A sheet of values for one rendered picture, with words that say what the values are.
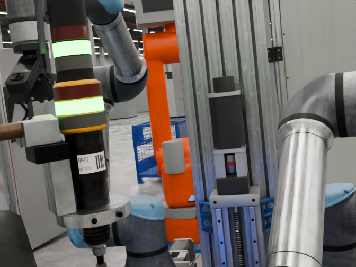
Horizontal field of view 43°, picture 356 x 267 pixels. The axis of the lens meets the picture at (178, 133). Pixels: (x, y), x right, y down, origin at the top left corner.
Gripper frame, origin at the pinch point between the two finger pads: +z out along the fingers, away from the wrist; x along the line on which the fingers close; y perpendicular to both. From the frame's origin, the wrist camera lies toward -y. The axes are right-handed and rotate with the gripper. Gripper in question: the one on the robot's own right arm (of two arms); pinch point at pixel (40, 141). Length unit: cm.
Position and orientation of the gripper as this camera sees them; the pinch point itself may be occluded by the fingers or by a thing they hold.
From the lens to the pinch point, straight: 99.5
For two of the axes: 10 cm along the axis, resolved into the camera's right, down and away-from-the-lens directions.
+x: -9.9, 1.0, 1.0
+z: 1.1, 9.9, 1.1
